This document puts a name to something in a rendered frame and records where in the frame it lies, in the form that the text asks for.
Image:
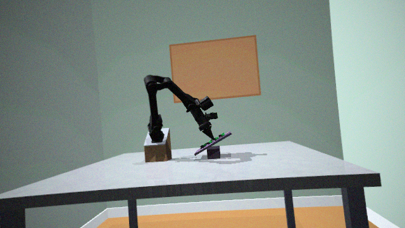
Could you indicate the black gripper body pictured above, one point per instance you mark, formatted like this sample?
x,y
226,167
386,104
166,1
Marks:
x,y
202,121

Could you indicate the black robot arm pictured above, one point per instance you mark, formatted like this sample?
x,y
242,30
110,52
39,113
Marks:
x,y
192,105

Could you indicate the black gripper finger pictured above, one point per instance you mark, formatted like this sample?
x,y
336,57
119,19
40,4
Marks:
x,y
208,132

